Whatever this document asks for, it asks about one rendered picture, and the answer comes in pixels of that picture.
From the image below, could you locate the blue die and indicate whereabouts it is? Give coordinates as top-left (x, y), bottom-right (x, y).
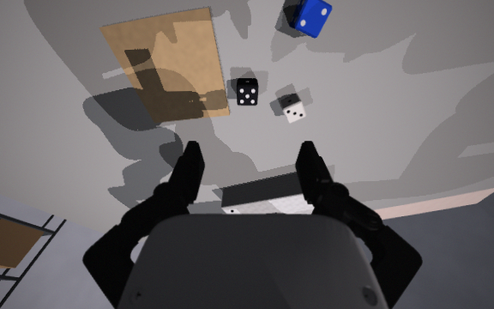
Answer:
top-left (289, 0), bottom-right (332, 39)

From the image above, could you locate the white die with black pips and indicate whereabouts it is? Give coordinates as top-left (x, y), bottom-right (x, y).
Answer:
top-left (280, 94), bottom-right (306, 124)

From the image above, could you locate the tan mat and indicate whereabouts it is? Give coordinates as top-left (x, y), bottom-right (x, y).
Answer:
top-left (99, 8), bottom-right (230, 123)

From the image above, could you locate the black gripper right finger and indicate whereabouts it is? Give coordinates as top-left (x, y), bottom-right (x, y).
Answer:
top-left (295, 141), bottom-right (423, 309)

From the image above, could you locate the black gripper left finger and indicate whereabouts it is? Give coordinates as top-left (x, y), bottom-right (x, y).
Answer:
top-left (82, 141), bottom-right (205, 309)

